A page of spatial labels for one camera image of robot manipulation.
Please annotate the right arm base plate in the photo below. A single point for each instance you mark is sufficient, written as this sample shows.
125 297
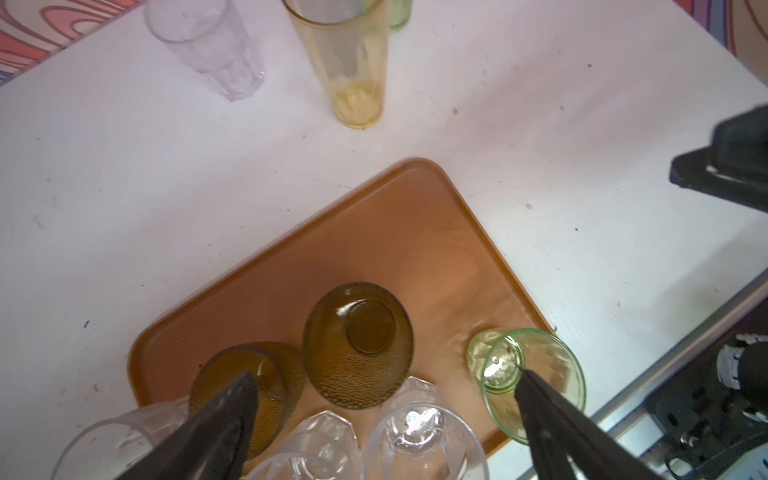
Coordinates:
710 428

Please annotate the clear faceted glass front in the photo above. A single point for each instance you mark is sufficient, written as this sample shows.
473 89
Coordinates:
324 446

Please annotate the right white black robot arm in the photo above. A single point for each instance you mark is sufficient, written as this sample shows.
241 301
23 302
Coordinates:
742 366

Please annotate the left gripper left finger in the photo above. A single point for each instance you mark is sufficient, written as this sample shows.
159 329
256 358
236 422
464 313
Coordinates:
213 444

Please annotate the green tall glass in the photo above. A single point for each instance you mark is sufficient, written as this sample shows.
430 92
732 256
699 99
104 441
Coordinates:
399 13

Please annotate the brown plastic tray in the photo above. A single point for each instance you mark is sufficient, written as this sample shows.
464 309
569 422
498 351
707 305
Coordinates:
407 230

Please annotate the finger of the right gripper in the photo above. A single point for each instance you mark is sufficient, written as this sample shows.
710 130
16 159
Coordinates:
733 166

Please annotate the brown short glass front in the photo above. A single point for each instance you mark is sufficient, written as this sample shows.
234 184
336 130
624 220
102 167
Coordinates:
279 377

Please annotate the yellow tall glass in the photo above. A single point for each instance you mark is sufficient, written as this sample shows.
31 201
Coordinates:
347 44

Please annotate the clear faceted glass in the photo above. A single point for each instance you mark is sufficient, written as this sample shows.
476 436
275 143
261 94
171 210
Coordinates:
324 446
107 448

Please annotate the brown tall glass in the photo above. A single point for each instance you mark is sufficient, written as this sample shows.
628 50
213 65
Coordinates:
357 345

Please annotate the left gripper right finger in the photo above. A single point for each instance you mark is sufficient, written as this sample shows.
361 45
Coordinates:
562 439

